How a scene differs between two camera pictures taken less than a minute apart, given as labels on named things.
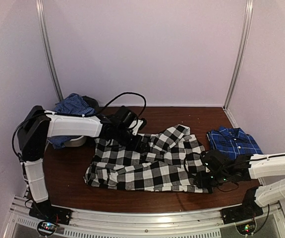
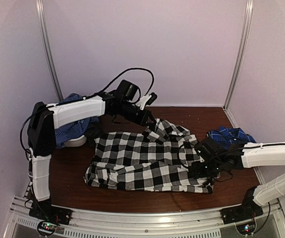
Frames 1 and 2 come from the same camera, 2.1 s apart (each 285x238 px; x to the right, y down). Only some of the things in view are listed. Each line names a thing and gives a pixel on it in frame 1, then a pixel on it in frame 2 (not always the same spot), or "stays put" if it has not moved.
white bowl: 77,142 stays put
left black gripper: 134,146 to 142,119
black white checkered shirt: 158,165 stays put
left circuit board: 46,228 stays put
